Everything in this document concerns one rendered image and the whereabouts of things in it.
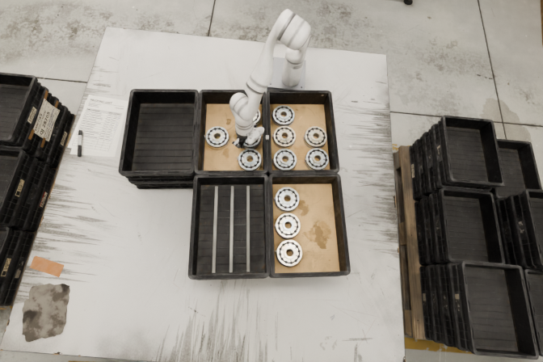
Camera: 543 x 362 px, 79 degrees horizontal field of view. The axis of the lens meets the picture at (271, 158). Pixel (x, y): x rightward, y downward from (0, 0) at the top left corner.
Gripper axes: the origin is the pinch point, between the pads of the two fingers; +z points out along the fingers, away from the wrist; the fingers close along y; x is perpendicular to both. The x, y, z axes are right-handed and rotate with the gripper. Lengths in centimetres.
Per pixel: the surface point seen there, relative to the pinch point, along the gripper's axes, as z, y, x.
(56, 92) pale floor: 85, 36, -159
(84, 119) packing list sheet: 15, 39, -72
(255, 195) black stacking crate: 2.2, 15.2, 19.6
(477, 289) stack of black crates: 36, -28, 130
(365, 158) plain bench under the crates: 15, -38, 46
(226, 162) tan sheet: 2.2, 12.0, -0.3
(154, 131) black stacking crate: 2.2, 22.5, -34.8
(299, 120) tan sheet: 2.3, -25.8, 11.2
